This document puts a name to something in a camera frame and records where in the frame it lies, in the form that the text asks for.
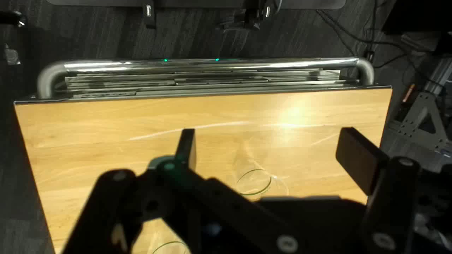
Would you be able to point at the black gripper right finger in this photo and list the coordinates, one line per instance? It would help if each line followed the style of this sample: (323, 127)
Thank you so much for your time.
(360, 156)

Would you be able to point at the aluminium frame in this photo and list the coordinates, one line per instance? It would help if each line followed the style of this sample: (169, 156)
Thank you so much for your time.
(424, 117)

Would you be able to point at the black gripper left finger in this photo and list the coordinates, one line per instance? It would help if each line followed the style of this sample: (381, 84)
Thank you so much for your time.
(188, 145)

